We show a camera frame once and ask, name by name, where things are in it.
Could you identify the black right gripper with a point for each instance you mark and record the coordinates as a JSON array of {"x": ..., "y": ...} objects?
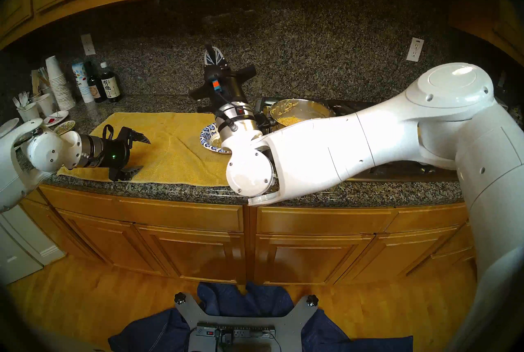
[{"x": 229, "y": 87}]

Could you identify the white wall outlet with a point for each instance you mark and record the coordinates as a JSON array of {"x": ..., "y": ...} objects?
[
  {"x": 415, "y": 49},
  {"x": 87, "y": 45}
]

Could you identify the stack of paper cups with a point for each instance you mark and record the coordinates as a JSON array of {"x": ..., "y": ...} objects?
[{"x": 61, "y": 89}]

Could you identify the white kitchen appliance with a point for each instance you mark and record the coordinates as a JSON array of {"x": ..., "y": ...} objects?
[{"x": 20, "y": 249}]

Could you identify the wooden drawer front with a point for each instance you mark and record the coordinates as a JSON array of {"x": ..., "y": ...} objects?
[
  {"x": 425, "y": 218},
  {"x": 323, "y": 220},
  {"x": 180, "y": 214},
  {"x": 77, "y": 197}
]

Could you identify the plain white bowl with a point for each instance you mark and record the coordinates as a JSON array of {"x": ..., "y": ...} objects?
[{"x": 8, "y": 126}]

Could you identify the steel gas stove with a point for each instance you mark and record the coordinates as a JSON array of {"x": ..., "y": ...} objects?
[{"x": 401, "y": 171}]

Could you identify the paper cup holding forks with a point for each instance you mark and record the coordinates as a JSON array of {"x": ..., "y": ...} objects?
[{"x": 29, "y": 113}]

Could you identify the wooden lower cabinet door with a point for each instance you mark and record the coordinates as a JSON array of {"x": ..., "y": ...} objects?
[
  {"x": 114, "y": 244},
  {"x": 307, "y": 259},
  {"x": 393, "y": 253},
  {"x": 196, "y": 253}
]

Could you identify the white blue cylindrical canister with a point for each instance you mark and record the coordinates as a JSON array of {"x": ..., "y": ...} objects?
[{"x": 83, "y": 85}]

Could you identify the scooped oatmeal portion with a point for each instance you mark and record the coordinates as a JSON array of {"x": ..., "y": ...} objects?
[{"x": 217, "y": 145}]

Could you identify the white plastic fork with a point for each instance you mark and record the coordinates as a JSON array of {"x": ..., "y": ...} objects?
[
  {"x": 16, "y": 102},
  {"x": 23, "y": 98}
]

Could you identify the wooden corner wall cabinet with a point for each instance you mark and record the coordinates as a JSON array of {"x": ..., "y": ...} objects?
[{"x": 505, "y": 27}]

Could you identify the cooked oatmeal mass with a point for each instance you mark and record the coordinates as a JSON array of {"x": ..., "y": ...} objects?
[{"x": 286, "y": 115}]

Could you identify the wooden lower cabinet frame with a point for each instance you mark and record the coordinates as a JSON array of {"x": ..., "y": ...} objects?
[{"x": 249, "y": 240}]

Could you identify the yellow towel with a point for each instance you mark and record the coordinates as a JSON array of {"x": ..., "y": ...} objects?
[{"x": 172, "y": 150}]

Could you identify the blue patterned paper bowl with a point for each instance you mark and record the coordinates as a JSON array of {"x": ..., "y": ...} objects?
[{"x": 206, "y": 138}]

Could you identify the small dark sauce bottle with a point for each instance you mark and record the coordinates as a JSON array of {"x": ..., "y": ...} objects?
[{"x": 95, "y": 91}]

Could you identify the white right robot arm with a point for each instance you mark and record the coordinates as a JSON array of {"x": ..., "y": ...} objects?
[{"x": 368, "y": 142}]

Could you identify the black base knob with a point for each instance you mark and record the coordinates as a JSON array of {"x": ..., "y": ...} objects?
[
  {"x": 312, "y": 300},
  {"x": 180, "y": 298}
]

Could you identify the wooden stirrer sticks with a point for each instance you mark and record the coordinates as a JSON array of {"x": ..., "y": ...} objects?
[{"x": 35, "y": 81}]

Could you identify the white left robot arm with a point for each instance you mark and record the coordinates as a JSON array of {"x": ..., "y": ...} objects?
[{"x": 49, "y": 152}]

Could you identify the stainless steel pot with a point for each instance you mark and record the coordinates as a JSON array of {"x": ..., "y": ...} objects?
[{"x": 311, "y": 109}]

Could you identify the white paper cup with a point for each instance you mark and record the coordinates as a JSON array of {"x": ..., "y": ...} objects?
[{"x": 45, "y": 104}]

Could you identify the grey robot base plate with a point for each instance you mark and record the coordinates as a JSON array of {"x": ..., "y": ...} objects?
[{"x": 294, "y": 322}]

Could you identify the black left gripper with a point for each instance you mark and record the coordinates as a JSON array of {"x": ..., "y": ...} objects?
[{"x": 116, "y": 152}]

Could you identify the dark blue cloth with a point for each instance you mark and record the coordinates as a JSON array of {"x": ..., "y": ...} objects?
[{"x": 229, "y": 300}]

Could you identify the soy sauce bottle white label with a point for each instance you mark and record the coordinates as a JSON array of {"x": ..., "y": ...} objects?
[{"x": 110, "y": 87}]

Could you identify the white saucer red smear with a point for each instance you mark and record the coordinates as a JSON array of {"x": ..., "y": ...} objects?
[{"x": 57, "y": 115}]

